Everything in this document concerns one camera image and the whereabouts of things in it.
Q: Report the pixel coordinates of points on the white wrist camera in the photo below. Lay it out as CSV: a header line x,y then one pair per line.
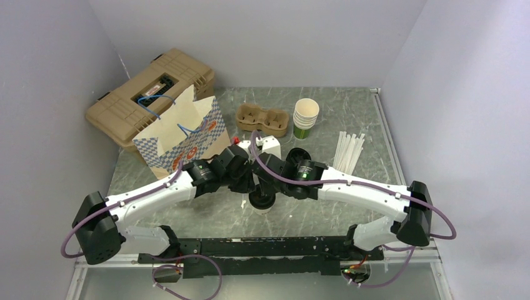
x,y
243,144
268,144

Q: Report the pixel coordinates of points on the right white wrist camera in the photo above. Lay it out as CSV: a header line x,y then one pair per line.
x,y
268,144

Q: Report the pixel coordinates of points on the black cup lid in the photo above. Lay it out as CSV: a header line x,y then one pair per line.
x,y
262,196

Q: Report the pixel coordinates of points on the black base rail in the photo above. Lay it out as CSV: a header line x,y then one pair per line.
x,y
325,255

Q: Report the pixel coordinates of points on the white paper coffee cup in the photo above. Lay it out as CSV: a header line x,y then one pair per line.
x,y
262,210

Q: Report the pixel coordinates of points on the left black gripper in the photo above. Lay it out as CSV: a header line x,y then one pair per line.
x,y
249,185

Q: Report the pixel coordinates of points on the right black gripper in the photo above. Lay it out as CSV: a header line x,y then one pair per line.
x,y
264,187

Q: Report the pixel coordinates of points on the blue checkered paper bag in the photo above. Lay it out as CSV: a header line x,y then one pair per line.
x,y
189,129

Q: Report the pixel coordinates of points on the tan plastic toolbox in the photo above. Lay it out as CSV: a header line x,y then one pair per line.
x,y
127,110

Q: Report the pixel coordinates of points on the stack of paper cups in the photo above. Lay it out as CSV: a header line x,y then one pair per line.
x,y
305,114

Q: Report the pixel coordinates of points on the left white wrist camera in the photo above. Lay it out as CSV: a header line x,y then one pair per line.
x,y
243,144

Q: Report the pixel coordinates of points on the bundle of white straws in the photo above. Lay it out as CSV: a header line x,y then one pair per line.
x,y
348,150

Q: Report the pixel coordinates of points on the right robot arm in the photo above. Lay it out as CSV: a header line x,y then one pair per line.
x,y
406,211

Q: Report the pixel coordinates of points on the stack of black lids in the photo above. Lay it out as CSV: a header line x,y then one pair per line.
x,y
296,155

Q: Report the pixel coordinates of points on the brown cardboard cup carrier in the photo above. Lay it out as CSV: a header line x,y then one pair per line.
x,y
272,122

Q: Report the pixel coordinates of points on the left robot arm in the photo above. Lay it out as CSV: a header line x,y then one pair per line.
x,y
105,226

